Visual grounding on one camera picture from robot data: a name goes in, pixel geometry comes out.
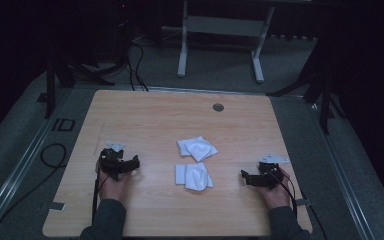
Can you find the white desk frame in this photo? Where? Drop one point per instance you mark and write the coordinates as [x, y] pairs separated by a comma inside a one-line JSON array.
[[223, 26]]

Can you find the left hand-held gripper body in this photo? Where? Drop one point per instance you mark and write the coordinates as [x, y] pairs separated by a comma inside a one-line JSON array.
[[113, 163]]

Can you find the person's left hand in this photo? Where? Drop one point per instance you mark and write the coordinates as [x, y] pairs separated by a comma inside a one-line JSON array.
[[114, 189]]

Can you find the grey tape piece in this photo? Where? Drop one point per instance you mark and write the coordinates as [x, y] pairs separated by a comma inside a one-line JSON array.
[[303, 202]]

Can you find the white sock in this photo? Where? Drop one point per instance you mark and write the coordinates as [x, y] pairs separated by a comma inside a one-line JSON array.
[[197, 149], [194, 176]]

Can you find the aluminium floor rail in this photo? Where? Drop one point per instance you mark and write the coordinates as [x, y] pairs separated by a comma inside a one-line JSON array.
[[11, 183], [341, 170]]

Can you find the person's right hand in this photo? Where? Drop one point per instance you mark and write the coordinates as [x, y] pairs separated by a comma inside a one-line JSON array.
[[277, 196]]

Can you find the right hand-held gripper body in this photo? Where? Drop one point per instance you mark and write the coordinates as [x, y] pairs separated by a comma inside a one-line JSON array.
[[269, 175]]

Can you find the black tripod stand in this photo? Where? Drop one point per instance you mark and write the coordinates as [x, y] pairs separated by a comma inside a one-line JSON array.
[[63, 71], [318, 86]]

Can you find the grey table grommet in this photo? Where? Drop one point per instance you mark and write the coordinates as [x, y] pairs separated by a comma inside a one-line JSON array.
[[218, 107]]

